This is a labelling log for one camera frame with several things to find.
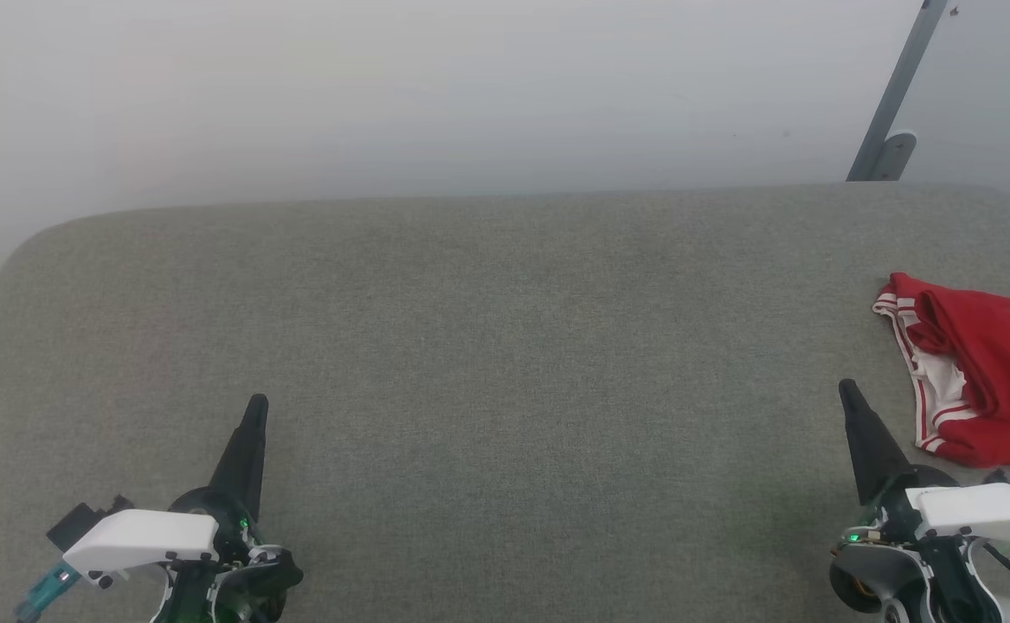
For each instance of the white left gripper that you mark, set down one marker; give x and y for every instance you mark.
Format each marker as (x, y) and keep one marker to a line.
(145, 536)

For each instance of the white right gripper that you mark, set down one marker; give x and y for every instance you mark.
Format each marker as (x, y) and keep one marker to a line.
(981, 510)

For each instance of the red and white jersey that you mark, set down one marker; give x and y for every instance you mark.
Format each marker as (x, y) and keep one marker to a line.
(998, 363)

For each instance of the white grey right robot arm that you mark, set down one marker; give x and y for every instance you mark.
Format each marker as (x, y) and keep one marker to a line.
(872, 580)

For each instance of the grey fabric sofa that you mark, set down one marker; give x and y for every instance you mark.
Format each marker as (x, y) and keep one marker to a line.
(504, 346)

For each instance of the grey metal pole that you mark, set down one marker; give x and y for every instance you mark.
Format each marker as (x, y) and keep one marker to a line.
(898, 86)

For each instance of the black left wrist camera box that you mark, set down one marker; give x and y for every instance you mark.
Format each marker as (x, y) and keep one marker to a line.
(80, 523)

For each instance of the teal left camera connector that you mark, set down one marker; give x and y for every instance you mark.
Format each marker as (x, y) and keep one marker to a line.
(46, 593)

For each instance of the grey pole bracket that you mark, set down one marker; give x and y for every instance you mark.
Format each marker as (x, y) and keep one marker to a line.
(896, 156)

